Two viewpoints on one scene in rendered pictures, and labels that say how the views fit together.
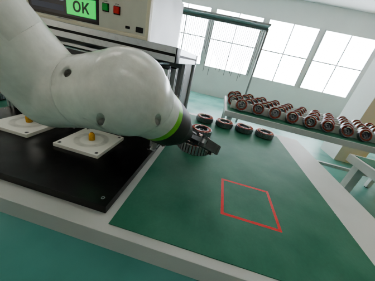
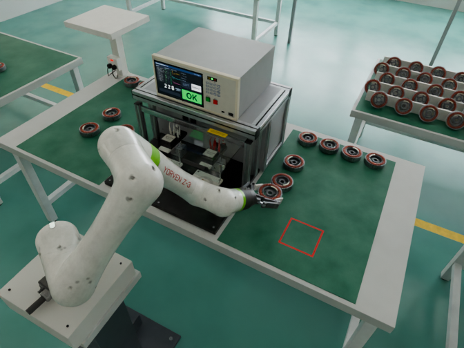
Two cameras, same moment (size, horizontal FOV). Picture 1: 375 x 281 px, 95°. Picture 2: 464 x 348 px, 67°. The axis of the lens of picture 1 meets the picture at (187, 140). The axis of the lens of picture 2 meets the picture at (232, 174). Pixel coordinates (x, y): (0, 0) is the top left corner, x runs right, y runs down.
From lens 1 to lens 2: 1.12 m
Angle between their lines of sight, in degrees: 25
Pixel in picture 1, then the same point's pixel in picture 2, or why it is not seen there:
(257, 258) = (287, 266)
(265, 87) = not seen: outside the picture
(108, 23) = (210, 107)
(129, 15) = (224, 105)
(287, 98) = not seen: outside the picture
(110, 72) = (217, 205)
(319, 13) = not seen: outside the picture
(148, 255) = (235, 255)
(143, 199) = (234, 229)
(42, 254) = (166, 250)
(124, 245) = (224, 250)
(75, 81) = (208, 204)
